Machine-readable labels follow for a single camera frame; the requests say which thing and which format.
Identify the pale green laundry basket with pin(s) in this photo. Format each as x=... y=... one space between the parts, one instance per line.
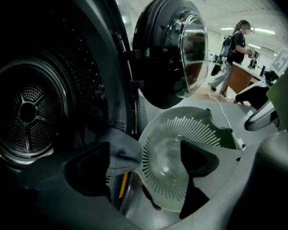
x=168 y=133

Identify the black washing machine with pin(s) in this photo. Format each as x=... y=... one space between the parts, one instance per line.
x=38 y=104

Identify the round black washing machine door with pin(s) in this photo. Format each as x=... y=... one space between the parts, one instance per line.
x=165 y=56

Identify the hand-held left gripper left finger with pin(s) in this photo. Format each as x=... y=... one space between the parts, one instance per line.
x=62 y=200

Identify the white power strip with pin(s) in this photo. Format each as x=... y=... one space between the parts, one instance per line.
x=238 y=141

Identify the dark grey garment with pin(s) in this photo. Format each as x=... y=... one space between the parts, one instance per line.
x=124 y=147

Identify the wooden desk with white top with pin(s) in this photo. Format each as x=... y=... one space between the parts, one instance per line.
x=240 y=78

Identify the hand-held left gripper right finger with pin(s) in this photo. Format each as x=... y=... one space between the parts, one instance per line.
x=220 y=188

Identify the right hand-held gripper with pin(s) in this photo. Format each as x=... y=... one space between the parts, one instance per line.
x=282 y=61

